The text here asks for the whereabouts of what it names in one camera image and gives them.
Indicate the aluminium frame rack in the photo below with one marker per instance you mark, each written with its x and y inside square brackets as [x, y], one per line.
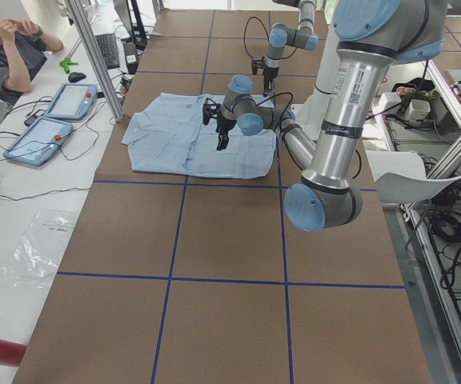
[454, 120]

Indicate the light blue button shirt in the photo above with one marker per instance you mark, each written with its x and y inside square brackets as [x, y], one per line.
[169, 137]

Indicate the lower blue teach pendant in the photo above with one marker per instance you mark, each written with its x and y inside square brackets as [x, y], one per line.
[41, 140]

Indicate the black computer keyboard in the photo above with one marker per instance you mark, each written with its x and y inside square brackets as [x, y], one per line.
[107, 45]

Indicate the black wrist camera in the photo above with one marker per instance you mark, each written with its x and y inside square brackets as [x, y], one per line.
[210, 110]
[257, 65]

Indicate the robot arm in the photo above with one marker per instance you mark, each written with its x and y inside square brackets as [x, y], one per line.
[290, 36]
[372, 35]

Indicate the white curved paper sheet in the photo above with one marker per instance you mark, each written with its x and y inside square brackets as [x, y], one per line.
[400, 177]

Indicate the white box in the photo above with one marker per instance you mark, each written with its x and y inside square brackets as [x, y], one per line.
[389, 103]

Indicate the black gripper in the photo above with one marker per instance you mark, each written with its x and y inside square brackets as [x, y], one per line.
[224, 127]
[268, 76]

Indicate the aluminium frame post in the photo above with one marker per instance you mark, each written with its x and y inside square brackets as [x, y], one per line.
[87, 37]

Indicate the seated person in grey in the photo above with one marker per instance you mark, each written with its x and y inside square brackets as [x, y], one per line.
[23, 44]

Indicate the black computer mouse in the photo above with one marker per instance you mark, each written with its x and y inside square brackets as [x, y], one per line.
[75, 77]

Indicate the blue teach pendant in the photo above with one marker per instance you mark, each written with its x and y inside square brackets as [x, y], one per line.
[41, 140]
[72, 101]

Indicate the clear plastic bag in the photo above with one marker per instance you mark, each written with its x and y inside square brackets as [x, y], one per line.
[36, 258]

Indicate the black smartphone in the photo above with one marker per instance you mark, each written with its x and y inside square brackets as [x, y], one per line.
[31, 119]

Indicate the upper blue teach pendant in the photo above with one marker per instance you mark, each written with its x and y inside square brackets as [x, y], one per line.
[72, 101]

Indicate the green plastic tool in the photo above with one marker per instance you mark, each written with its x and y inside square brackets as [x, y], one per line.
[66, 64]

